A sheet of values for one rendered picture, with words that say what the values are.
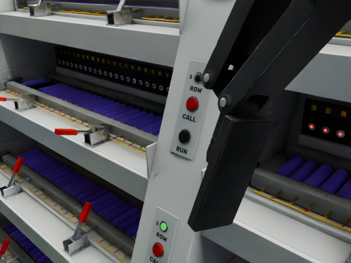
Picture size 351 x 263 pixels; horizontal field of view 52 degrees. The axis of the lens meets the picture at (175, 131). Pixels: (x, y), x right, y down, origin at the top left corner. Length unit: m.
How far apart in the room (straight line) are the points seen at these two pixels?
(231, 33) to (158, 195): 0.34
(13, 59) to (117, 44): 0.48
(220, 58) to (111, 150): 0.43
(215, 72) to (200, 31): 0.28
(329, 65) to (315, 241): 0.18
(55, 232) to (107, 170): 0.22
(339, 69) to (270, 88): 0.21
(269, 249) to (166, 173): 0.16
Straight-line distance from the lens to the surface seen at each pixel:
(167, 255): 0.50
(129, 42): 0.57
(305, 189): 0.46
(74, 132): 0.59
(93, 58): 0.88
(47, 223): 0.78
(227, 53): 0.19
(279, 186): 0.47
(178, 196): 0.47
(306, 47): 0.17
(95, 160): 0.61
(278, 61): 0.17
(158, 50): 0.52
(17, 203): 0.87
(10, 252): 1.04
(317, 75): 0.39
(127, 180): 0.55
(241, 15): 0.18
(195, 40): 0.47
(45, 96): 0.83
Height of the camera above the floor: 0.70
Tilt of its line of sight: 8 degrees down
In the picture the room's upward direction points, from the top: 13 degrees clockwise
